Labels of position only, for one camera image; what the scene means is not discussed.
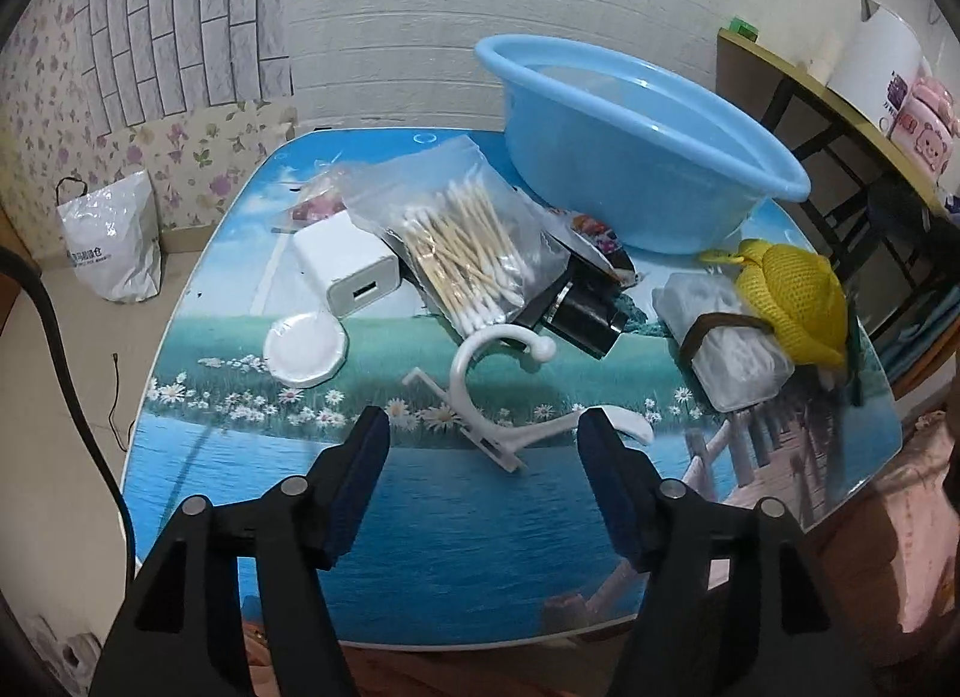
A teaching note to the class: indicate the pink tissue pack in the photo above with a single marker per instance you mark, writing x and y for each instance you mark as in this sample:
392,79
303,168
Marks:
926,119

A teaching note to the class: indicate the white round lid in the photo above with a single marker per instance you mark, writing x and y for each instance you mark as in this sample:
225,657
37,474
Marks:
304,348

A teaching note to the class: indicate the white plastic hook clip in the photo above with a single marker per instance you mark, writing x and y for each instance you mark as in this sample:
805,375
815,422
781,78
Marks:
456,385

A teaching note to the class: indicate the clear bag of cotton swabs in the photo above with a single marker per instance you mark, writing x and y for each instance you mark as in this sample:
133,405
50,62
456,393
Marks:
465,239

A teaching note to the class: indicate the clear bag with pink packet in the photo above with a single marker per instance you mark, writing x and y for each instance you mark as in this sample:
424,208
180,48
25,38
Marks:
322,205

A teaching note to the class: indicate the landscape printed desktop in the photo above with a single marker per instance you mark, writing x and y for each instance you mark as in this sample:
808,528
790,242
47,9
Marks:
450,532

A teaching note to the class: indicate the colourful snack packet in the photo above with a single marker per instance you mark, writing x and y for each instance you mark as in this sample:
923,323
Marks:
600,239

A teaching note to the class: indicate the yellow mesh bag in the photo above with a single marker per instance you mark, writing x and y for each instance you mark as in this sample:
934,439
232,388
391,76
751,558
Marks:
795,299

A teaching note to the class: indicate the black bottle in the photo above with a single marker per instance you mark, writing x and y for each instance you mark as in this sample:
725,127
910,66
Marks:
585,307

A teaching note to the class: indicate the white paper roll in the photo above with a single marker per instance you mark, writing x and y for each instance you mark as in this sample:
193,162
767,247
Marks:
874,66

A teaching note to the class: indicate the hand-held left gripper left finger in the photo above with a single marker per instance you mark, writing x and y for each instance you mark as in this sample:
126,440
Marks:
367,476

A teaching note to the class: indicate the pink cloth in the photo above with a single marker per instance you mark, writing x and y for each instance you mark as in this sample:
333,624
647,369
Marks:
907,517

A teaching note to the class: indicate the wooden side table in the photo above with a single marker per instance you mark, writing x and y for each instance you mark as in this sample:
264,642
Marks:
780,66

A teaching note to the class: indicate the light blue plastic basin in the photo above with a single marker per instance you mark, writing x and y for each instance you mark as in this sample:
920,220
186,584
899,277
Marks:
637,164

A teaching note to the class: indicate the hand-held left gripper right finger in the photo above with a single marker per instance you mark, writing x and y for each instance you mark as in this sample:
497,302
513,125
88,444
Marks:
606,487

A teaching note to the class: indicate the white plastic bag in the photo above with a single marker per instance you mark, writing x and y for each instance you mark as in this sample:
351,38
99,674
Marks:
112,239

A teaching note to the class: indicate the small green box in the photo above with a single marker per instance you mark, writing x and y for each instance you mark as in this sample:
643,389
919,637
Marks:
744,28

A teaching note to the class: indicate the white charger block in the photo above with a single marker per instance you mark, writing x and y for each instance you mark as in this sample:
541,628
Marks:
337,262

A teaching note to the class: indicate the teal cloth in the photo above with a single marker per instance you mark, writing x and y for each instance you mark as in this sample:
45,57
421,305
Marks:
919,352

